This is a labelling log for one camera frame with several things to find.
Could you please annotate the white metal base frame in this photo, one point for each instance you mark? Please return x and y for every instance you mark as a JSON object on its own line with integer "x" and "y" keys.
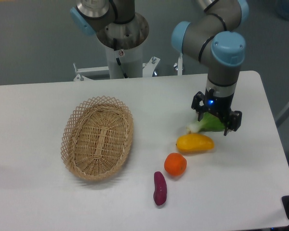
{"x": 149, "y": 70}

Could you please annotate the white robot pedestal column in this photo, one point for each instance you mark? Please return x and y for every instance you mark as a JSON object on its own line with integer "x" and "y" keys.
{"x": 125, "y": 63}

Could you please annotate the purple sweet potato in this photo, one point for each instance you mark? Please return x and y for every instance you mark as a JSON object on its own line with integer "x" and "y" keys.
{"x": 160, "y": 192}

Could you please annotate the yellow mango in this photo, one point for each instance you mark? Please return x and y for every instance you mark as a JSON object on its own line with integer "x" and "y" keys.
{"x": 193, "y": 142}

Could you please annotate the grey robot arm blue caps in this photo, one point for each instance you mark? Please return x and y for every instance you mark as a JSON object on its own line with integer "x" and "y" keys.
{"x": 212, "y": 41}

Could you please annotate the green bok choy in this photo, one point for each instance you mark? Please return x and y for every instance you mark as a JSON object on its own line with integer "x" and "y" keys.
{"x": 208, "y": 123}

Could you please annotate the woven wicker basket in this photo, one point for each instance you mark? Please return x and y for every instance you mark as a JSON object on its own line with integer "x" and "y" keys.
{"x": 97, "y": 138}

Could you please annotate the orange fruit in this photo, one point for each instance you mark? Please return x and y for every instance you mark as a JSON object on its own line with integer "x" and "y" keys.
{"x": 175, "y": 164}

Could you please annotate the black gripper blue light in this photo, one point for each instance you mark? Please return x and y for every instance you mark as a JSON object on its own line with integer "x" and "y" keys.
{"x": 219, "y": 107}

